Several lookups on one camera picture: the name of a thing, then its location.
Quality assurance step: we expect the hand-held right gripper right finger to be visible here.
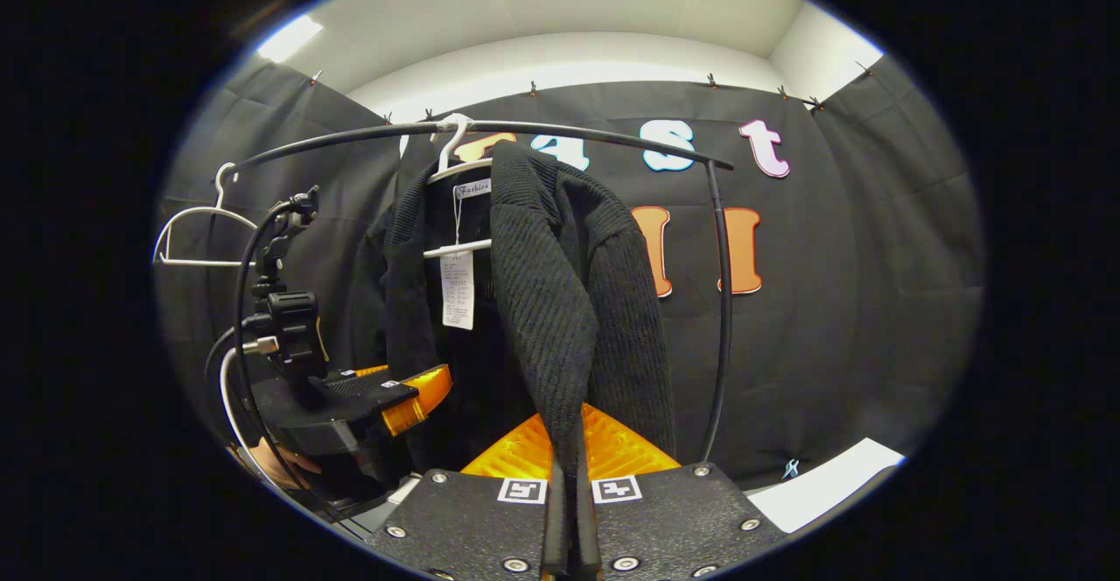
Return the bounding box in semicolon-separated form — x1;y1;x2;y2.
573;402;788;581

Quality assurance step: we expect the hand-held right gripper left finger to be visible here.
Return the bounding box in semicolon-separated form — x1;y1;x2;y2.
363;413;576;581

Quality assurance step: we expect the black knit jacket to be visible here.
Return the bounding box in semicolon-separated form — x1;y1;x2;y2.
354;139;679;486

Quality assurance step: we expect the white hanger with paper tag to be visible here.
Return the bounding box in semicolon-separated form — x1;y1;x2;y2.
423;113;495;260

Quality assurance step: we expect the white plastic hanger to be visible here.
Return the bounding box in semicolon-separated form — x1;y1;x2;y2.
153;161;261;269

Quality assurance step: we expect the black clothes rack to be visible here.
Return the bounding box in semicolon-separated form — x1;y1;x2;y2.
206;119;736;466

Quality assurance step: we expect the white paper tag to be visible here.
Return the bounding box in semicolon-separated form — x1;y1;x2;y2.
440;250;476;330

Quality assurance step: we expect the small ceiling light panel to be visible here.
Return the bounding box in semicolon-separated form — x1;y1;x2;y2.
256;15;325;64

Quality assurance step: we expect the black backdrop cloth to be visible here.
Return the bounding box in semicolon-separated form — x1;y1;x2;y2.
153;54;985;512

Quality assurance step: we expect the black cable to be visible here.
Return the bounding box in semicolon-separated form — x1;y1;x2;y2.
203;200;368;521

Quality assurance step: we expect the white cable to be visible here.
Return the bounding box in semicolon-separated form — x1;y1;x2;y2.
219;340;281;481

